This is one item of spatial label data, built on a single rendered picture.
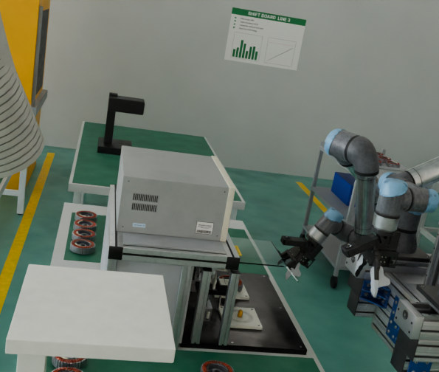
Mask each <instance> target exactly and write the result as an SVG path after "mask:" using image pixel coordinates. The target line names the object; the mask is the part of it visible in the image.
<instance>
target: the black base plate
mask: <svg viewBox="0 0 439 372"><path fill-rule="evenodd" d="M216 275H217V278H218V277H219V276H222V275H229V273H228V272H225V271H217V270H216ZM217 278H216V280H217ZM240 279H241V280H242V281H243V284H244V286H245V288H246V291H247V293H248V295H249V300H239V299H235V306H234V307H242V308H252V309H255V311H256V314H257V316H258V318H259V321H260V323H261V325H262V330H257V329H246V328H230V330H229V337H228V341H227V345H224V344H222V345H219V344H218V334H219V330H220V325H221V317H220V314H219V311H217V310H216V309H217V308H218V301H219V297H214V296H213V294H209V299H208V300H210V302H211V305H212V316H211V321H203V326H202V330H201V338H200V343H199V344H196V342H194V343H191V340H190V336H191V331H192V327H193V318H194V314H195V310H196V301H197V297H198V294H197V292H190V296H189V301H188V306H187V313H186V318H185V323H184V331H183V336H182V343H179V344H180V347H181V348H203V349H215V350H228V351H251V352H263V353H276V354H299V355H306V353H307V348H306V347H305V345H304V343H303V341H302V339H301V337H300V335H299V334H298V332H297V330H296V328H295V326H294V324H293V322H292V321H291V318H290V317H289V315H288V312H287V311H286V309H285V307H284V305H283V303H282V301H281V300H280V298H279V296H278V294H277V292H276V290H275V288H274V287H273V285H272V282H271V281H270V279H269V277H268V275H260V274H251V273H242V272H241V275H240Z"/></svg>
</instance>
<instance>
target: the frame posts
mask: <svg viewBox="0 0 439 372"><path fill-rule="evenodd" d="M211 275H212V269H211V268H209V267H201V280H200V284H199V288H198V297H197V301H196V310H195V314H194V318H193V327H192V331H191V336H190V340H191V343H194V342H196V344H199V343H200V338H201V330H202V326H203V321H204V313H205V308H206V304H207V296H208V292H209V287H210V280H211ZM240 275H241V273H240V271H239V270H232V269H231V270H230V274H229V282H228V286H227V293H226V298H225V302H224V310H223V314H222V318H221V325H220V330H219V334H218V344H219V345H222V344H224V345H227V341H228V337H229V330H230V326H231V322H232V314H233V310H234V306H235V298H236V294H237V290H238V283H239V279H240Z"/></svg>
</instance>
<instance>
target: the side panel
mask: <svg viewBox="0 0 439 372"><path fill-rule="evenodd" d="M191 267H192V266H184V265H175V264H166V263H150V262H141V261H125V260H114V259H108V260H107V266H106V271H115V272H132V273H141V274H150V275H163V278H164V283H165V291H166V295H167V304H168V308H169V313H170V321H171V325H172V330H173V338H174V343H175V347H176V350H178V346H179V338H180V333H181V329H182V320H183V316H184V307H185V303H186V298H187V290H188V285H189V280H190V272H191Z"/></svg>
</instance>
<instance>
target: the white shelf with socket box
mask: <svg viewBox="0 0 439 372"><path fill-rule="evenodd" d="M175 352H176V347H175V343H174V338H173V330H172V325H171V321H170V313H169V308H168V304H167V295H166V291H165V283H164V278H163V275H150V274H141V273H132V272H115V271H105V270H96V269H79V268H70V267H61V266H44V265H35V264H29V265H28V268H27V272H26V275H25V278H24V282H23V285H22V287H21V292H20V295H19V298H18V302H17V305H16V308H15V312H14V315H13V319H12V322H11V324H10V329H9V331H8V334H7V339H6V346H5V353H6V354H18V359H17V367H16V372H46V361H47V356H51V357H77V358H89V359H115V360H129V361H142V362H168V363H173V362H174V357H175Z"/></svg>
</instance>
